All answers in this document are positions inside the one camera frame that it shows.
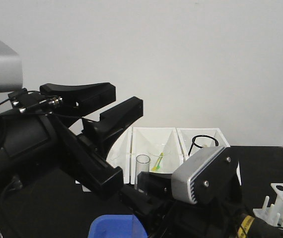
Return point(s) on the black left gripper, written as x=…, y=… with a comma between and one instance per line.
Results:
x=43, y=131

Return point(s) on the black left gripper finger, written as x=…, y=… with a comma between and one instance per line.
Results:
x=113, y=123

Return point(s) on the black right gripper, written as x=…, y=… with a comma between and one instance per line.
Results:
x=162, y=216

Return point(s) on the clear glass test tube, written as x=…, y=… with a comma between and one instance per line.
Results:
x=142, y=165

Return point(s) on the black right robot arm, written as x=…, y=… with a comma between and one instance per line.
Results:
x=250, y=226

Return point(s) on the white left storage bin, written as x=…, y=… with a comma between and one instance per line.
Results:
x=120, y=154

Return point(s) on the white storage bin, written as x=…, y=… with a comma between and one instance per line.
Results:
x=185, y=136
x=120, y=154
x=155, y=142

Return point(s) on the clear beaker in middle bin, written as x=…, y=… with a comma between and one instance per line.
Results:
x=156, y=155

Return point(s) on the white middle storage bin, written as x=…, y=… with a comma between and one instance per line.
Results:
x=155, y=142

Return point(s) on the blue plastic tray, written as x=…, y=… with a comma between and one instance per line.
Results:
x=117, y=226

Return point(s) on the white right storage bin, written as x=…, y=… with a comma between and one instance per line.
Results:
x=185, y=136

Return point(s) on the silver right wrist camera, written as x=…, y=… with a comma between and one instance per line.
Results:
x=204, y=175

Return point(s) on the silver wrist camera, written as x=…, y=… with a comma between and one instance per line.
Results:
x=1, y=64
x=204, y=175

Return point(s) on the black wire tripod stand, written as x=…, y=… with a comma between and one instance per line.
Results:
x=202, y=141

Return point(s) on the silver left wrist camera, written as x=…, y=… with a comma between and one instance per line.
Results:
x=1, y=64

